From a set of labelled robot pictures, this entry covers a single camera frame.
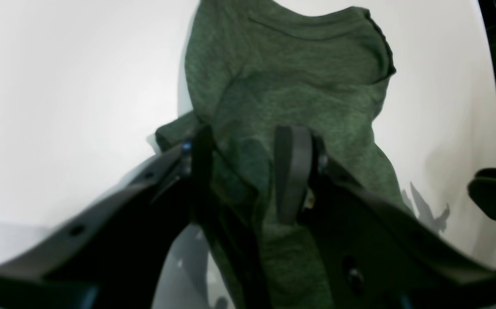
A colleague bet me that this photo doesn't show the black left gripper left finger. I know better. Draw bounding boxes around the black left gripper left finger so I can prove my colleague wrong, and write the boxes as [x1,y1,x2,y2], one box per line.
[0,125,272,309]

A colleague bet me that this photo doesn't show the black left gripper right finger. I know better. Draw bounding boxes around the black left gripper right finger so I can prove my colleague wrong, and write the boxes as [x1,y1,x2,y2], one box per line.
[274,125,496,309]

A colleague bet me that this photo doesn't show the green long-sleeve T-shirt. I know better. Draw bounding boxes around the green long-sleeve T-shirt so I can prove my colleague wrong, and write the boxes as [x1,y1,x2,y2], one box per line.
[156,0,413,309]

